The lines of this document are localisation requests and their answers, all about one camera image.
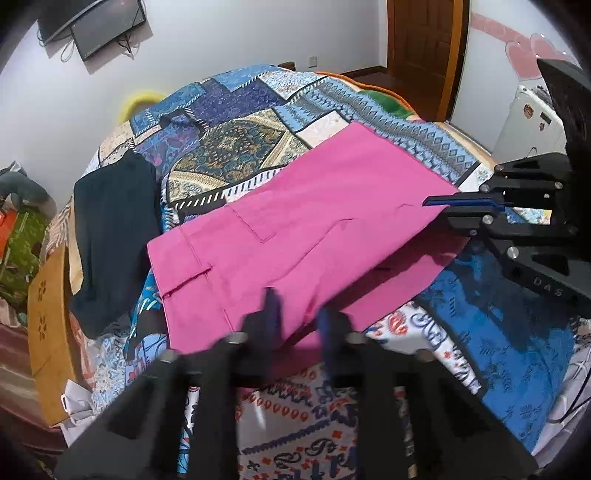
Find grey plush toy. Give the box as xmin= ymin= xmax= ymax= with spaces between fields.
xmin=0 ymin=161 xmax=57 ymax=219

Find wall-mounted black television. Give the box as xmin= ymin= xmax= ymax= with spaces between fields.
xmin=37 ymin=0 xmax=148 ymax=62

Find orange green blanket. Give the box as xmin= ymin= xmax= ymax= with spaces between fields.
xmin=318 ymin=71 xmax=417 ymax=121

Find pink heart wall decoration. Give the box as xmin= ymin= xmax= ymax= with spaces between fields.
xmin=470 ymin=11 xmax=580 ymax=78

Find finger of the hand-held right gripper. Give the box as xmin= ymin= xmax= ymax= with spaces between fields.
xmin=442 ymin=205 xmax=583 ymax=297
xmin=424 ymin=153 xmax=576 ymax=211

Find red striped cloth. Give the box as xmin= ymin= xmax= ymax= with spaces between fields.
xmin=0 ymin=318 xmax=70 ymax=455

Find pink pants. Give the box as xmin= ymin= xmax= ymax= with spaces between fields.
xmin=147 ymin=121 xmax=463 ymax=371

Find patchwork printed blanket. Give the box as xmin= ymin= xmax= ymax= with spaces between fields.
xmin=69 ymin=65 xmax=591 ymax=480

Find television cables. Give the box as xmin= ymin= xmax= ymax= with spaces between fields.
xmin=59 ymin=25 xmax=140 ymax=63

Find yellow round object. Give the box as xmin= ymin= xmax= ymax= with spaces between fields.
xmin=119 ymin=90 xmax=165 ymax=124

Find white small fridge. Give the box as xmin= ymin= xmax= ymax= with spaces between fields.
xmin=491 ymin=84 xmax=570 ymax=163

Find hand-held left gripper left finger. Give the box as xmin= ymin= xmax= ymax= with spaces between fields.
xmin=55 ymin=288 xmax=283 ymax=480

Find wooden door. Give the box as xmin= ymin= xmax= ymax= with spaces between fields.
xmin=386 ymin=0 xmax=470 ymax=121

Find black cable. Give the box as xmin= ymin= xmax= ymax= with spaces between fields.
xmin=549 ymin=367 xmax=591 ymax=424

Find wooden bed board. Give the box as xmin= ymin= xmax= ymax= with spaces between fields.
xmin=27 ymin=239 xmax=90 ymax=427

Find green patterned cloth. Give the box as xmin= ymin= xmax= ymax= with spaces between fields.
xmin=0 ymin=206 xmax=49 ymax=308

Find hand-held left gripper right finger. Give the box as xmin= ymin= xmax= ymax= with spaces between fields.
xmin=320 ymin=306 xmax=539 ymax=480

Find dark teal garment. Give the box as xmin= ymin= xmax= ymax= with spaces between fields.
xmin=71 ymin=151 xmax=161 ymax=339

